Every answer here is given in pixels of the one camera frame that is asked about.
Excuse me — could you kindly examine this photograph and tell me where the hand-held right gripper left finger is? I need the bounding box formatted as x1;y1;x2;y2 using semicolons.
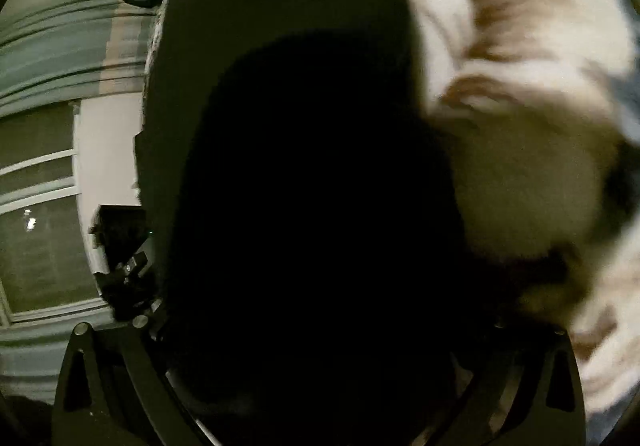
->
51;315;222;446

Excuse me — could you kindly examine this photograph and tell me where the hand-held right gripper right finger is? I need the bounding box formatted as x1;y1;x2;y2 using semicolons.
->
450;321;587;446

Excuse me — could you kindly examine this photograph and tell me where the black small garment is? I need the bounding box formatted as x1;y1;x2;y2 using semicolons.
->
134;0;576;446

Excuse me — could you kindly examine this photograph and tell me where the window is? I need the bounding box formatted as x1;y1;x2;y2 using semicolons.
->
0;98;108;327

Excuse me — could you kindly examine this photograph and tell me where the floral printed bedspread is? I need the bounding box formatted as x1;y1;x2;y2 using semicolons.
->
395;0;640;446

